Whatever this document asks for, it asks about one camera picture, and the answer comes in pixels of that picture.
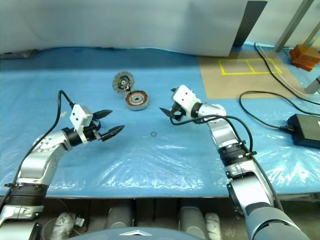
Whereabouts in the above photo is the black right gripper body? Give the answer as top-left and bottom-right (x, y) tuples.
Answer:
(169, 102), (188, 123)

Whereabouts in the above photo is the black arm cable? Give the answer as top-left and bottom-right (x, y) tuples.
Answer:
(169, 114), (286, 213)
(0, 89), (76, 207)

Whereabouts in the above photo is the white wrapped bundle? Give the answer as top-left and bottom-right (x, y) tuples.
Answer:
(204, 212), (222, 240)
(53, 211), (76, 238)

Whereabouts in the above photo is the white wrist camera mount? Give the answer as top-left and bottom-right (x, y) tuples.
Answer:
(69, 104), (94, 145)
(172, 84), (202, 119)

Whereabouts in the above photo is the orange translucent block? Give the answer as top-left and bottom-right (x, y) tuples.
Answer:
(289, 44), (320, 72)

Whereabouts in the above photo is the yellow tape rectangle marking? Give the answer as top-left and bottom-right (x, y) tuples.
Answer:
(217, 57), (284, 76)

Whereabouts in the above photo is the grey cylinder under table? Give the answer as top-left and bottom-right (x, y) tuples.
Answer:
(107, 198), (134, 229)
(179, 198), (205, 234)

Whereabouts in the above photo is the blue plastic table sheet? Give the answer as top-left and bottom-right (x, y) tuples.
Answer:
(0, 41), (320, 201)

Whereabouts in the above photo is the black upright panel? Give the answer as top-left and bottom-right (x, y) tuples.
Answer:
(233, 0), (269, 48)

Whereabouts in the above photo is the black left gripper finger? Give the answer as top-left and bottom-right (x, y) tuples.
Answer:
(100, 124), (125, 141)
(93, 109), (114, 121)

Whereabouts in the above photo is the black power adapter brick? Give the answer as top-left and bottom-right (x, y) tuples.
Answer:
(286, 113), (320, 150)

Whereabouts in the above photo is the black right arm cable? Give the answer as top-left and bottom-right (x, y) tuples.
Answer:
(169, 114), (286, 213)

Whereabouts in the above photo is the short aluminium frame bar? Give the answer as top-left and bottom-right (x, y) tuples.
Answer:
(304, 76), (320, 95)

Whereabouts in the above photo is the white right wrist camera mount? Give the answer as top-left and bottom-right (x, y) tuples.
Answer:
(172, 84), (202, 119)

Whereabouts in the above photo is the finned silver motor rotor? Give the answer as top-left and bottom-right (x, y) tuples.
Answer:
(111, 70), (136, 95)

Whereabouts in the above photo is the long black floor cable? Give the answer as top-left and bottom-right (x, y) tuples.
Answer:
(254, 41), (320, 112)

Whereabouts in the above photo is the large white board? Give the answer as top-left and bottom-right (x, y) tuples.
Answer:
(0, 0), (249, 58)

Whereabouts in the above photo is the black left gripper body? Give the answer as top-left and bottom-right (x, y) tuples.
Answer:
(83, 113), (104, 143)

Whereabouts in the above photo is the black looped power cable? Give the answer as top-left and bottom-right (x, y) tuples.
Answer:
(239, 90), (296, 131)

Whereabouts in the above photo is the grey robot torso with emblem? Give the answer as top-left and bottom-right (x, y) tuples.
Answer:
(82, 219), (194, 240)

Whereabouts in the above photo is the aluminium frame post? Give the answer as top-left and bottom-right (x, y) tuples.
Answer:
(274, 0), (320, 53)

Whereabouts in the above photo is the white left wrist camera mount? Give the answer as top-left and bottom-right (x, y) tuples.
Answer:
(69, 104), (94, 145)

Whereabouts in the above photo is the copper wound motor stator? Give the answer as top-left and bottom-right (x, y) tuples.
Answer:
(123, 88), (149, 112)

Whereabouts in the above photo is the brown cardboard sheet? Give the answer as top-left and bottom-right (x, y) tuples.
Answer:
(197, 44), (320, 101)

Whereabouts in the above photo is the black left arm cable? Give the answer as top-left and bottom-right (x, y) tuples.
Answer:
(0, 89), (76, 207)

